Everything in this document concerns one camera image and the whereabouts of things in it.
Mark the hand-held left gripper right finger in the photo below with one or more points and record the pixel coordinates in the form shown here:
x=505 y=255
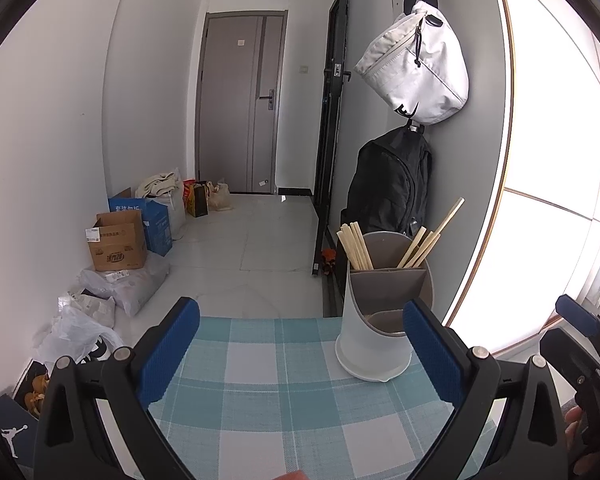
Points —
x=432 y=355

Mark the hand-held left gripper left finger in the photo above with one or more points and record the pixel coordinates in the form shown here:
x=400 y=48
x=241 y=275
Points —
x=167 y=355

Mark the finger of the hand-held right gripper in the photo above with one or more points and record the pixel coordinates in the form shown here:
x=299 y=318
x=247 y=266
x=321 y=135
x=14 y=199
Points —
x=562 y=352
x=577 y=315

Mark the white grey utensil holder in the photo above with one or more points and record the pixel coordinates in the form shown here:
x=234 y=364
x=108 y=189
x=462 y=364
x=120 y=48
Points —
x=355 y=330

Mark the bunch of wooden chopsticks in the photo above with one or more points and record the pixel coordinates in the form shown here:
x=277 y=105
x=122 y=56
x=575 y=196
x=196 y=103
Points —
x=355 y=250

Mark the person's right hand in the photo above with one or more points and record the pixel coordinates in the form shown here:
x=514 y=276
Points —
x=575 y=430

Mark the person's left hand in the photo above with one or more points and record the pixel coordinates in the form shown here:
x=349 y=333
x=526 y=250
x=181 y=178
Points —
x=292 y=475

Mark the grey parcel bag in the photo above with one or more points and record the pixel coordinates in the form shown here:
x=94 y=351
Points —
x=140 y=285

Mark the white parcel bag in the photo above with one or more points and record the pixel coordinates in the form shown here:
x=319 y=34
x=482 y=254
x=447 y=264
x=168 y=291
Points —
x=90 y=310
x=97 y=280

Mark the clear white plastic bag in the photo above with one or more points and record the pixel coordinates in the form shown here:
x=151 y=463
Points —
x=75 y=335

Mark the brown cardboard box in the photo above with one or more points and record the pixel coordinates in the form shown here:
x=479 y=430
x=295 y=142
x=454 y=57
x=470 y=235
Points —
x=120 y=252

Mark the teal checked placemat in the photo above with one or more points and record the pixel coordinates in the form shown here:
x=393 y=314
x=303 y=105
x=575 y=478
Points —
x=280 y=385

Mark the blue cardboard box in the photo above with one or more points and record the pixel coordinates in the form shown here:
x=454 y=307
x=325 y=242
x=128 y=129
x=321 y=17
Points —
x=157 y=232

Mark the white bag with cloth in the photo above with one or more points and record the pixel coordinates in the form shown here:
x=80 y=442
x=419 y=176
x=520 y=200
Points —
x=176 y=215

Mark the orange black tool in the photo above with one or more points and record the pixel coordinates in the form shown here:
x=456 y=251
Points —
x=328 y=260

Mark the yellow black paper bag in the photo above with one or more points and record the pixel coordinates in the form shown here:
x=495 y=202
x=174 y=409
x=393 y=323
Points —
x=197 y=202

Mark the beige plastic bag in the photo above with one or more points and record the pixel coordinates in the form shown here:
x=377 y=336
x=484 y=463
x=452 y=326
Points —
x=220 y=199

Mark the red bag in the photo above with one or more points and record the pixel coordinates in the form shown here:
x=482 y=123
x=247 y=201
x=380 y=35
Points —
x=187 y=190

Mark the dark blue shoe box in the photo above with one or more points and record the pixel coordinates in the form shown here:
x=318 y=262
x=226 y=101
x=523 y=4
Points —
x=15 y=430

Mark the black backpack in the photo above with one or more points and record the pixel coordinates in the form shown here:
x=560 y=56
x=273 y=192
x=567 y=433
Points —
x=385 y=185

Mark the frosted glass window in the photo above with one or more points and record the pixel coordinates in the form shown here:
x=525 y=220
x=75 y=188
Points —
x=545 y=135

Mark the black framed glass door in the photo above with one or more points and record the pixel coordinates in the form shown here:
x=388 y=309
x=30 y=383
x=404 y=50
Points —
x=330 y=160

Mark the grey entrance door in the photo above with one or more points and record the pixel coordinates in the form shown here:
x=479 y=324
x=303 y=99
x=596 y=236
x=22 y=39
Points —
x=230 y=110

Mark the white hanging sling bag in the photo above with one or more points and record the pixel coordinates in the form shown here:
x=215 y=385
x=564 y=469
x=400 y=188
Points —
x=420 y=70

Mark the black floor rail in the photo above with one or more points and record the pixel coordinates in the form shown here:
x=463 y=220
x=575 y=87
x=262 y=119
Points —
x=334 y=297

